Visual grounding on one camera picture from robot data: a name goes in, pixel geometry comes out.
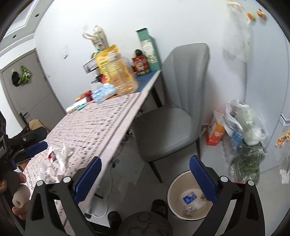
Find blue tissue packet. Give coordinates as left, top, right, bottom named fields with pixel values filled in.
left=182, top=192, right=197, bottom=205

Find white round trash bin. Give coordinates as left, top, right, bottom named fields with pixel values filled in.
left=167, top=170, right=215, bottom=222

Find person's left hand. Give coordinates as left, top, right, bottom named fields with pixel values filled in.
left=1, top=171, right=30, bottom=220

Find red white wrapper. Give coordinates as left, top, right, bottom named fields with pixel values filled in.
left=47, top=150, right=56, bottom=163

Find small crumpled white tissue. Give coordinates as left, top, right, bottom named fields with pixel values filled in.
left=48, top=143, right=73, bottom=174

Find crumpled paper in bin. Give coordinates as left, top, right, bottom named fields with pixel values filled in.
left=182, top=199, right=206, bottom=216

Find bag of green vegetables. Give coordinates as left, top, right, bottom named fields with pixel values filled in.
left=229, top=142, right=268, bottom=184

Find orange paper bag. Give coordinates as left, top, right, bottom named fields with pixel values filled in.
left=206, top=111, right=226, bottom=146

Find patterned pink tablecloth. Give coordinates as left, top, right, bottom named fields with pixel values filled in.
left=22, top=91, right=152, bottom=236

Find grey door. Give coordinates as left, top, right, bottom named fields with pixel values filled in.
left=1, top=49, right=66, bottom=130

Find white roll package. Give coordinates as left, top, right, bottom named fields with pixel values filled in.
left=66, top=98, right=87, bottom=114

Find grey upholstered chair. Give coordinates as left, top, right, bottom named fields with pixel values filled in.
left=133, top=43, right=210, bottom=182

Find clear bag white contents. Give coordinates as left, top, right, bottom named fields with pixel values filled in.
left=224, top=99, right=268, bottom=146

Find white tissue on floor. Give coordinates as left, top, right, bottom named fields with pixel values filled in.
left=279, top=169, right=290, bottom=184

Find blue tissue pack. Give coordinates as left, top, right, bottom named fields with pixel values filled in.
left=92, top=84, right=117, bottom=104

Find clear plastic jar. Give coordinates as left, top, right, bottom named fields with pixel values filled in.
left=106, top=51, right=139, bottom=96

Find yellow snack bag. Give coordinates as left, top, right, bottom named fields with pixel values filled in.
left=94, top=44, right=119, bottom=83

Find white refrigerator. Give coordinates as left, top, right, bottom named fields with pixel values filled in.
left=243, top=1, right=289, bottom=171

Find green tall box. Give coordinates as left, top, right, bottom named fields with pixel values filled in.
left=136, top=28, right=162, bottom=71

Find red tin can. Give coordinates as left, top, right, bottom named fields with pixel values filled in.
left=132, top=55, right=150, bottom=76

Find white mesh bag on fridge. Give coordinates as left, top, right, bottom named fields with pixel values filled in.
left=223, top=1, right=251, bottom=63

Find burger fridge magnet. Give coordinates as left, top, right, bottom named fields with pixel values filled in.
left=246, top=12, right=256, bottom=21

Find black wire mesh rack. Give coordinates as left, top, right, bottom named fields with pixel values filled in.
left=83, top=58, right=99, bottom=75

